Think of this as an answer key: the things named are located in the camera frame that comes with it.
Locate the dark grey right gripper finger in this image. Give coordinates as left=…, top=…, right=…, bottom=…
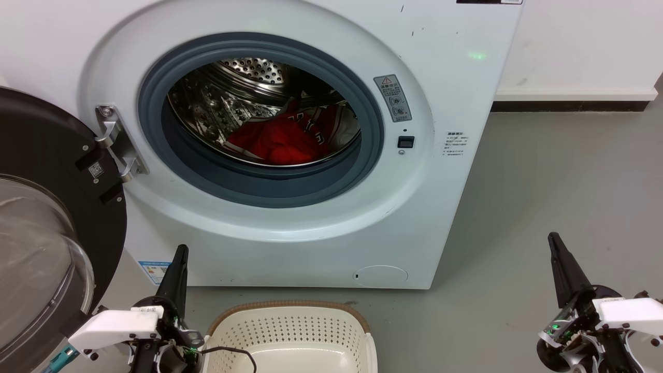
left=547, top=232, right=576, bottom=309
left=554, top=232, right=596, bottom=301

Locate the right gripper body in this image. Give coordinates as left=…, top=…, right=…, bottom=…
left=536, top=285, right=645, bottom=373

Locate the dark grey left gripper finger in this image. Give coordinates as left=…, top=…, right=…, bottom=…
left=172, top=245, right=190, bottom=319
left=155, top=245, right=183, bottom=307

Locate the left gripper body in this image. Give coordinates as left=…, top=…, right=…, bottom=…
left=128, top=295, right=206, bottom=373

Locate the cream perforated laundry basket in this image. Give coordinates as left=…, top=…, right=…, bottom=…
left=201, top=299, right=379, bottom=373

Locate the red garment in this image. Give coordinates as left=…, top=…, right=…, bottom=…
left=226, top=101, right=359, bottom=166

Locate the dark round washer door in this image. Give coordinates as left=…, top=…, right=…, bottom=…
left=0, top=87, right=128, bottom=373

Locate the stainless steel washing machine drum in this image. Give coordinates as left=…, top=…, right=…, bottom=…
left=166, top=58, right=362, bottom=168

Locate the blue energy label sticker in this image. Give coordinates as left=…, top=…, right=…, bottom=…
left=137, top=260, right=172, bottom=286

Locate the grey rubber door gasket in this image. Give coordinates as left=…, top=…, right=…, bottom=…
left=137, top=32, right=385, bottom=209

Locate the silver metal door hinge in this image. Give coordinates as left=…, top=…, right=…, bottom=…
left=95, top=105, right=150, bottom=183

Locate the white text label sticker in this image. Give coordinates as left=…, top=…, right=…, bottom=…
left=441, top=130, right=470, bottom=158

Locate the round white filter cover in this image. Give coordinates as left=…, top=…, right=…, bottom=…
left=352, top=265, right=409, bottom=289

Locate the white and black baseboard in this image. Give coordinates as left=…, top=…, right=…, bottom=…
left=490, top=85, right=659, bottom=113

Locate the white front-load washing machine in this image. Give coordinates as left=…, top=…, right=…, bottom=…
left=0, top=0, right=524, bottom=290

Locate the grey warning sticker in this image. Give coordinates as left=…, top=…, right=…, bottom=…
left=373, top=74, right=413, bottom=124

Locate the thin black cable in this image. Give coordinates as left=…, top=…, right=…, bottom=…
left=200, top=346, right=257, bottom=373

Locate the teal cable connector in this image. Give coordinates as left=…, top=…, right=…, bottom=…
left=42, top=346, right=79, bottom=373

